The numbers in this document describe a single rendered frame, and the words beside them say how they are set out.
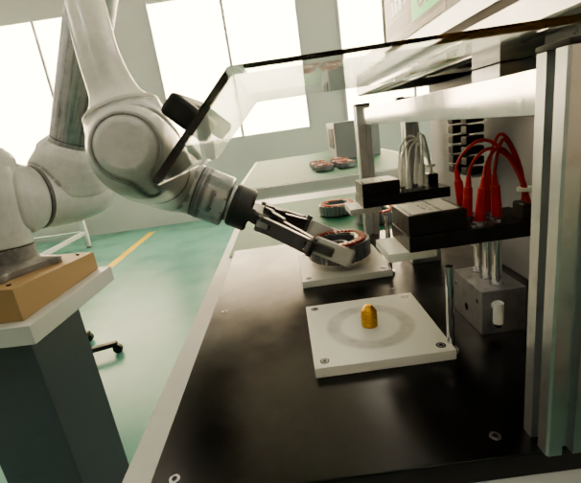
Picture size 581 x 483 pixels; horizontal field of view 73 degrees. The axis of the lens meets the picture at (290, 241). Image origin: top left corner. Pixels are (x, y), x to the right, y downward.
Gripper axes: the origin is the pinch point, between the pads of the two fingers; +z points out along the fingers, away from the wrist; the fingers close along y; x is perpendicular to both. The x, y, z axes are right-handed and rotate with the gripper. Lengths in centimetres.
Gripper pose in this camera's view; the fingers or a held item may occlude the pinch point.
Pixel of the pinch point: (336, 244)
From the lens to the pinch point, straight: 71.1
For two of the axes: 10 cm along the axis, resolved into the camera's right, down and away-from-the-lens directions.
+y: 0.3, 2.8, -9.6
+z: 9.2, 3.6, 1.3
